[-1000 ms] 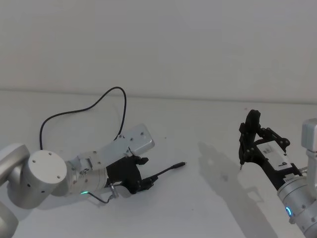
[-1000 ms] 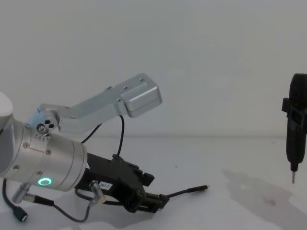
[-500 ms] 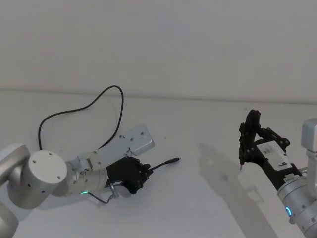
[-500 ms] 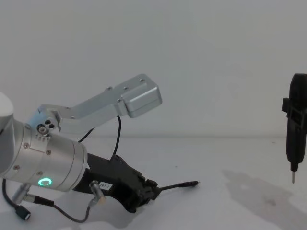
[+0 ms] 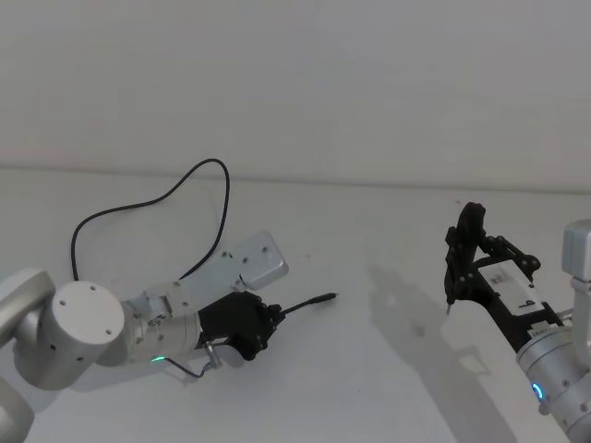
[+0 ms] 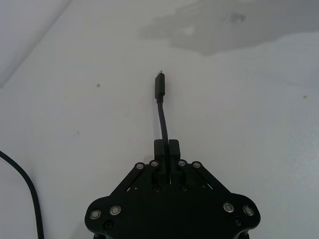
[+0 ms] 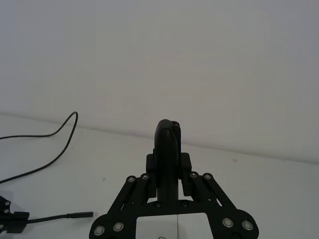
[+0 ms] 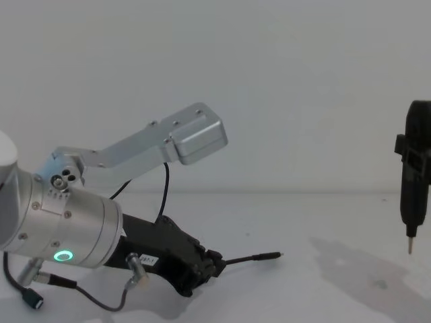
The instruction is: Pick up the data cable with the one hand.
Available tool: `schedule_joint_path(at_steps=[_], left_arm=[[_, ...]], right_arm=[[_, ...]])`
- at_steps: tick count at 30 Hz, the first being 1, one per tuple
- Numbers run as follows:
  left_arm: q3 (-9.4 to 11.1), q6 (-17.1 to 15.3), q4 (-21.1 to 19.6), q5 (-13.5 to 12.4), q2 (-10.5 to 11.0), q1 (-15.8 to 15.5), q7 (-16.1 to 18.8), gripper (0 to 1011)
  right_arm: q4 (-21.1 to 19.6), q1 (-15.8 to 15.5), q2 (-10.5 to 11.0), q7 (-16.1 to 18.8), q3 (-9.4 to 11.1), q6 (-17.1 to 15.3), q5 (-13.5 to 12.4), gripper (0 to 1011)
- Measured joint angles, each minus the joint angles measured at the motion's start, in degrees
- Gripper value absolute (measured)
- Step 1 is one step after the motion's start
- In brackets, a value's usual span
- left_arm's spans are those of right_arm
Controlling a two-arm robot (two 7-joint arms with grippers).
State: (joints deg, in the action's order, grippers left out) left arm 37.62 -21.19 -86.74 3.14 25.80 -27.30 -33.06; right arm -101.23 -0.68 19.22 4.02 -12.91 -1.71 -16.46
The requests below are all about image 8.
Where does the black electric screwdriver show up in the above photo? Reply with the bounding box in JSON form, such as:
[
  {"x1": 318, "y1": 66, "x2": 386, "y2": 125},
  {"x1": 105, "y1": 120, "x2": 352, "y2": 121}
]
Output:
[{"x1": 393, "y1": 99, "x2": 431, "y2": 256}]

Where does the thin black rod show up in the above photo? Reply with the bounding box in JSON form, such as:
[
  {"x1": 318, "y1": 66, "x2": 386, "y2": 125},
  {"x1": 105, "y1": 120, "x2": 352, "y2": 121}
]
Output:
[{"x1": 220, "y1": 251, "x2": 286, "y2": 266}]

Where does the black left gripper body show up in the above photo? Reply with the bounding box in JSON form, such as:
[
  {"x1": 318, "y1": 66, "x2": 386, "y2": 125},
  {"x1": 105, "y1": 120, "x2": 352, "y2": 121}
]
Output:
[{"x1": 103, "y1": 213, "x2": 205, "y2": 297}]

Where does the white table cloth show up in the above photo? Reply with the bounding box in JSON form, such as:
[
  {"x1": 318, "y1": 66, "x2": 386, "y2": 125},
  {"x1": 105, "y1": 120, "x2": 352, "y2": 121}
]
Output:
[{"x1": 0, "y1": 190, "x2": 431, "y2": 323}]

